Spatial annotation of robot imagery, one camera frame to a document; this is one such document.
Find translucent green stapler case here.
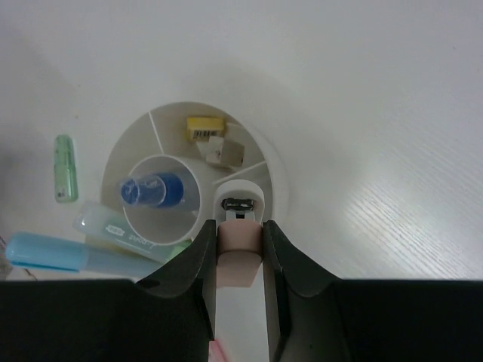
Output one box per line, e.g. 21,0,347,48
54,134,78,204

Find white round divided organizer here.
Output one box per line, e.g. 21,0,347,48
100,102,290,247

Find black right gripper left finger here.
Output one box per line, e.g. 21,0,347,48
1,220,217,361

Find green highlighter pen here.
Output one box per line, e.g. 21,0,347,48
72,201,192,264

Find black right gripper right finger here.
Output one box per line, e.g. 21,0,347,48
263,221,482,361

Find small beige eraser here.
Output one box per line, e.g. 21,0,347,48
196,136,245,168

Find pink eraser block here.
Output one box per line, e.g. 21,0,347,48
217,219,263,288

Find light blue eraser case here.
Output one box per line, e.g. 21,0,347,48
5,232,161,278

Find pink highlighter pen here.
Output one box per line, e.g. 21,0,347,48
208,340,228,362

